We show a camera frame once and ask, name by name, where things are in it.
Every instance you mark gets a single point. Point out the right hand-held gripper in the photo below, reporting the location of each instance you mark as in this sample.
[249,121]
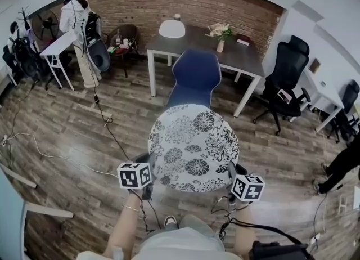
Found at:
[249,188]

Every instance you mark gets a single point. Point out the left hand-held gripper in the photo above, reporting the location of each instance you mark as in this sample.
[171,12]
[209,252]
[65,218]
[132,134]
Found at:
[132,175]

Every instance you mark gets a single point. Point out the floral white round cushion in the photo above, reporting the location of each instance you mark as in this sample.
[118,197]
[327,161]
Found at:
[194,146]

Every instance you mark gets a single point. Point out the blue fabric chair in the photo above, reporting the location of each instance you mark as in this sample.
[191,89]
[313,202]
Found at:
[195,76]

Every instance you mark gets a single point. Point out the person's right forearm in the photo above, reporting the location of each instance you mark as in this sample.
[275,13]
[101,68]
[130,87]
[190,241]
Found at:
[244,233]

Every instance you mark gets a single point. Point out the person's left forearm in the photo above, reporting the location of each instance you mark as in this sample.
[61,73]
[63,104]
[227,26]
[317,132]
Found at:
[123,225]

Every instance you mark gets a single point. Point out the black office chair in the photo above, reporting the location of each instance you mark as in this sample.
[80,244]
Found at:
[289,64]
[347,104]

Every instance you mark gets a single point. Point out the dark wicker chair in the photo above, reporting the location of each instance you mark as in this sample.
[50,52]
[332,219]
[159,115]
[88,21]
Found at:
[125,32]

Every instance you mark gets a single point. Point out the person's grey shoe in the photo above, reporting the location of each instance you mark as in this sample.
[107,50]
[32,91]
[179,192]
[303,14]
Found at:
[170,220]

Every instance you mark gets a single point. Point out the person's jeans legs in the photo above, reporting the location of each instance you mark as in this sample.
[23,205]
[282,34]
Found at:
[194,223]

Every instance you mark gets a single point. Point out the person's light shirt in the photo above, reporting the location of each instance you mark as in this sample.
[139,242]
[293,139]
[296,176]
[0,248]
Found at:
[174,244]

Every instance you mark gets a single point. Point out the pink phone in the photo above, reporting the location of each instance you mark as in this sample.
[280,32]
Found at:
[285,96]

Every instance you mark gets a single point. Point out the white desk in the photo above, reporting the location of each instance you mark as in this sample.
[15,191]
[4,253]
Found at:
[323,93]

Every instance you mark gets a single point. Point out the red and green packets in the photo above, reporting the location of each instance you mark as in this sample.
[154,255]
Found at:
[115,50]

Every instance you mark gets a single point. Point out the grey baby seat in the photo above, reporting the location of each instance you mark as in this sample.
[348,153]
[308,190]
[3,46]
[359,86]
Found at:
[98,53]

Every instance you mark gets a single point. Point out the small white toy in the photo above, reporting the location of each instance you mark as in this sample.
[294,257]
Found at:
[125,43]

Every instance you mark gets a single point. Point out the white shelf unit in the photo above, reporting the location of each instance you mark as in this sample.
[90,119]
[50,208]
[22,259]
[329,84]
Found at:
[355,199]

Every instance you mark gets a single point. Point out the pale pink vase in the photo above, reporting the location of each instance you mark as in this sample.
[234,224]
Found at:
[220,46]

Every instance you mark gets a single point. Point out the dark table with white legs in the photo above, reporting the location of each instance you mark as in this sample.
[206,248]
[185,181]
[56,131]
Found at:
[197,39]

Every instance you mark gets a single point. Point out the clear glass bottle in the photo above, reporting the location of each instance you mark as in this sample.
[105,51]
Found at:
[118,37]

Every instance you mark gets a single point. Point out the pale flower bouquet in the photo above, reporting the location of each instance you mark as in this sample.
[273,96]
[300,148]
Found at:
[220,31]

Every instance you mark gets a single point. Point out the small white cylindrical object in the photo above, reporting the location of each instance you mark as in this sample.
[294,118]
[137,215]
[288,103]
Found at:
[177,17]

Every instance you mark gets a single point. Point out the white side table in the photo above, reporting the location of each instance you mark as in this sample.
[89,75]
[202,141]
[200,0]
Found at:
[60,45]

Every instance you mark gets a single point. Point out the black backpack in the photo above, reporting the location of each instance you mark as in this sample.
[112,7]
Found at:
[28,59]

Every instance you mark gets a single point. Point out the black standing fan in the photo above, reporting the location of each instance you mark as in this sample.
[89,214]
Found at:
[45,25]

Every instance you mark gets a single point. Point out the black coat rack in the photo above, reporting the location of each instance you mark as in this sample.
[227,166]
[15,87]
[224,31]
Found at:
[24,17]

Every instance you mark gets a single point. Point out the white metal frame table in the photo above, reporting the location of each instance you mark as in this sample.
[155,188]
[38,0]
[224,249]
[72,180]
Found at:
[45,211]

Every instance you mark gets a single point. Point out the wooden picture frame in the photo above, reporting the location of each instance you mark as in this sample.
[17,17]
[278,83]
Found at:
[315,65]

